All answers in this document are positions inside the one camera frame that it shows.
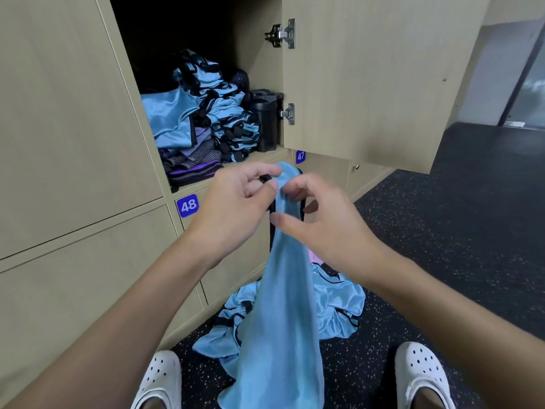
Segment pile of blue bibs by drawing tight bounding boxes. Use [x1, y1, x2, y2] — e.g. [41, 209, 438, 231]
[192, 251, 367, 379]

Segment open beige locker door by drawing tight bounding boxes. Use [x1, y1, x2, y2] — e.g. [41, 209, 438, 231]
[282, 0, 493, 175]

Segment dark patterned cloth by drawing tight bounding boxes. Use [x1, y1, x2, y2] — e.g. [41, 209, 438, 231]
[231, 68, 251, 95]

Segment white right clog shoe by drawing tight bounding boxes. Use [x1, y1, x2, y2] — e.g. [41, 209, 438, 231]
[394, 341, 456, 409]

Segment person's left hand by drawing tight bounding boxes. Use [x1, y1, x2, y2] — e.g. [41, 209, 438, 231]
[185, 162, 284, 269]

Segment person's right leg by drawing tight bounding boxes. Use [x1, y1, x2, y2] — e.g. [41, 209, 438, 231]
[414, 387, 444, 409]

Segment person's right hand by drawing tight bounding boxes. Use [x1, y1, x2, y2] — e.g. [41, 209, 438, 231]
[269, 173, 391, 287]

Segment folded shiny blue cloth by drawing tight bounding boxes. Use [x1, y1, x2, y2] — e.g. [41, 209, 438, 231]
[141, 87, 202, 150]

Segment beige wooden locker cabinet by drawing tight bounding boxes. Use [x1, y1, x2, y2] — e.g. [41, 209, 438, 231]
[0, 0, 399, 409]

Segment glass door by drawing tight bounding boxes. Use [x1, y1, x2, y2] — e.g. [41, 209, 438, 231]
[497, 19, 545, 129]

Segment white left clog shoe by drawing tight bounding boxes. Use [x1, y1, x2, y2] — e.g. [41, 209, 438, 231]
[131, 350, 183, 409]

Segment black plastic container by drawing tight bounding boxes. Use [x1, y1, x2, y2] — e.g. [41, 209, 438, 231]
[249, 89, 285, 153]

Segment person's left forearm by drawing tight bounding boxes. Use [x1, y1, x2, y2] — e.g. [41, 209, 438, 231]
[0, 232, 214, 409]

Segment stack of black-trimmed blue bibs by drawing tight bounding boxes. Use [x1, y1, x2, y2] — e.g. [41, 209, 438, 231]
[172, 49, 261, 163]

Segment person's right forearm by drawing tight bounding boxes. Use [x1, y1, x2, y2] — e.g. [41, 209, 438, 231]
[366, 255, 545, 409]

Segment white clog shoe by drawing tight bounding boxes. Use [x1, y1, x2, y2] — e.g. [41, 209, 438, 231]
[131, 350, 183, 409]
[394, 341, 456, 409]

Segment light blue mesh training bib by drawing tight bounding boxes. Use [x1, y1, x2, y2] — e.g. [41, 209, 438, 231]
[217, 162, 326, 409]

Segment folded purple and grey clothes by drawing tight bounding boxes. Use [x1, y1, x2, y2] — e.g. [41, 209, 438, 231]
[158, 127, 225, 187]

